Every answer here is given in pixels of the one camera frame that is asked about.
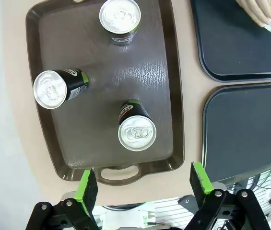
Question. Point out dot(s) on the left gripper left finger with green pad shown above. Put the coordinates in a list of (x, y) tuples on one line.
[(88, 189)]

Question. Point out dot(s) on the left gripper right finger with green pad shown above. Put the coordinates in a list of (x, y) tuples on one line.
[(201, 182)]

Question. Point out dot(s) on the black Pepsi can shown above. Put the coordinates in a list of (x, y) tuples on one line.
[(119, 14), (50, 88), (136, 133)]

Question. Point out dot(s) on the person's right hand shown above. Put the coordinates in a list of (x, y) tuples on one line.
[(255, 9)]

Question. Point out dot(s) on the black plastic tray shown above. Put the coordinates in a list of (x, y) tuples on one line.
[(245, 131), (233, 48)]

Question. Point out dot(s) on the brown plastic serving tray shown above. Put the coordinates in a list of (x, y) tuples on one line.
[(125, 83)]

